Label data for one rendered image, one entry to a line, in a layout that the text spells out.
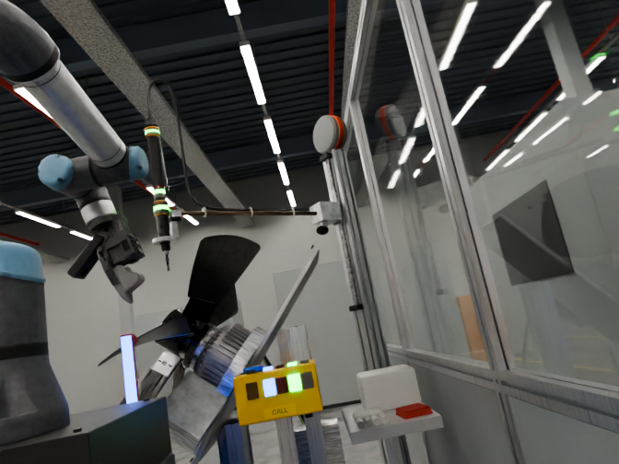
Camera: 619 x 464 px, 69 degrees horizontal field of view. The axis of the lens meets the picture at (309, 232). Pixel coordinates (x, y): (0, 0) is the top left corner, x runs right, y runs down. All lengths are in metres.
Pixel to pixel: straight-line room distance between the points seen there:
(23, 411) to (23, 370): 0.04
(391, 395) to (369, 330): 0.32
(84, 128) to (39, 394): 0.53
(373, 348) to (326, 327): 5.08
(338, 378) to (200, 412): 5.59
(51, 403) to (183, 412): 0.68
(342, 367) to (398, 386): 5.34
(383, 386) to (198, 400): 0.54
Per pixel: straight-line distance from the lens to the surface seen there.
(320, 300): 6.77
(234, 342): 1.34
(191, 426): 1.25
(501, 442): 1.04
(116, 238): 1.16
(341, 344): 6.76
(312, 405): 0.91
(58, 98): 0.93
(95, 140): 1.00
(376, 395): 1.45
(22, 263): 0.63
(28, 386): 0.61
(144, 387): 1.44
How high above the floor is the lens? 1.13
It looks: 12 degrees up
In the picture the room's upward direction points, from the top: 11 degrees counter-clockwise
